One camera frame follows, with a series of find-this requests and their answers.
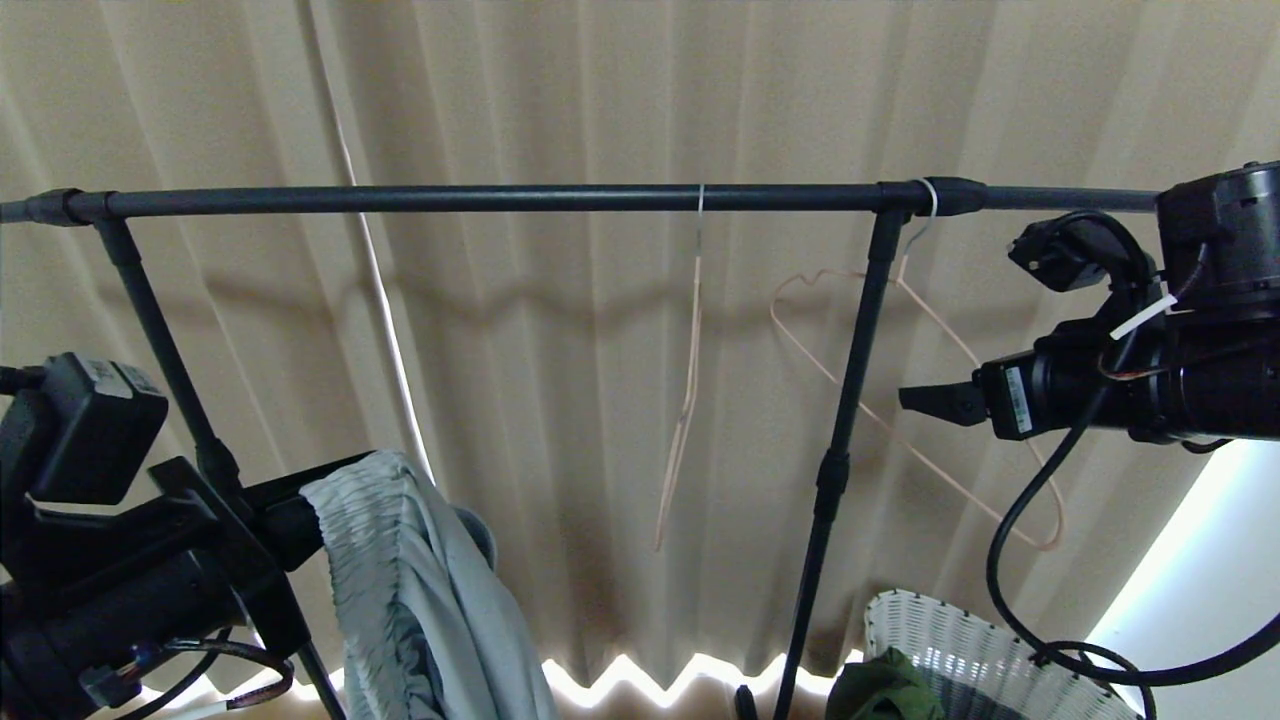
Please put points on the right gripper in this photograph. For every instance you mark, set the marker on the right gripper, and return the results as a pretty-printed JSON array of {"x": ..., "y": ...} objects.
[{"x": 1070, "y": 390}]

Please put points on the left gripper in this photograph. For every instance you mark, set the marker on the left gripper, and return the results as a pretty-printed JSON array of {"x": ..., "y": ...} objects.
[{"x": 150, "y": 610}]

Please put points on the pale grey shorts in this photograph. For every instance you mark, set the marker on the pale grey shorts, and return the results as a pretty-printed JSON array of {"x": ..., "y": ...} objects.
[{"x": 420, "y": 600}]

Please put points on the green garment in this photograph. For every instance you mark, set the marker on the green garment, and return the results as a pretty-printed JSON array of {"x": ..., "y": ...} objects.
[{"x": 880, "y": 690}]

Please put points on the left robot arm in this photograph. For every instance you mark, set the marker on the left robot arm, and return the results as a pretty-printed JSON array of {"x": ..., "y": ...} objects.
[{"x": 30, "y": 680}]

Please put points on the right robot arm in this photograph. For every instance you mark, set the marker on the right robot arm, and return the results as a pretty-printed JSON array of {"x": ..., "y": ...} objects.
[{"x": 1230, "y": 390}]

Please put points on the pink clothes hanger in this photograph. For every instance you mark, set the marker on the pink clothes hanger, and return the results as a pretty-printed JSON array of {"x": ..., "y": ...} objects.
[
  {"x": 692, "y": 360},
  {"x": 1052, "y": 535}
]

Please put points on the white laundry basket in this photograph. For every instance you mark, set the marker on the white laundry basket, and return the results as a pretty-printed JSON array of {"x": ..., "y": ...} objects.
[{"x": 970, "y": 640}]

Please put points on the black clothes rack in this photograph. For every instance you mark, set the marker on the black clothes rack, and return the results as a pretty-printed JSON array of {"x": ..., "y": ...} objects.
[{"x": 500, "y": 198}]

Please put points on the beige curtain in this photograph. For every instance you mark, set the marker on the beige curtain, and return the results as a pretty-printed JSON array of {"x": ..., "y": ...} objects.
[{"x": 560, "y": 90}]

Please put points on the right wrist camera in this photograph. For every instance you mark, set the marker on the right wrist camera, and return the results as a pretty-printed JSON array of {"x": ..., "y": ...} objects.
[{"x": 1055, "y": 255}]

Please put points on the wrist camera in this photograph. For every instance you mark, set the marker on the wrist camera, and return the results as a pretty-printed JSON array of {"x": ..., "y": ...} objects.
[
  {"x": 95, "y": 430},
  {"x": 1055, "y": 255}
]

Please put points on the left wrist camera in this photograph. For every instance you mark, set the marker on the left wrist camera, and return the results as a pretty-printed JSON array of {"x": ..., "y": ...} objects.
[{"x": 95, "y": 430}]

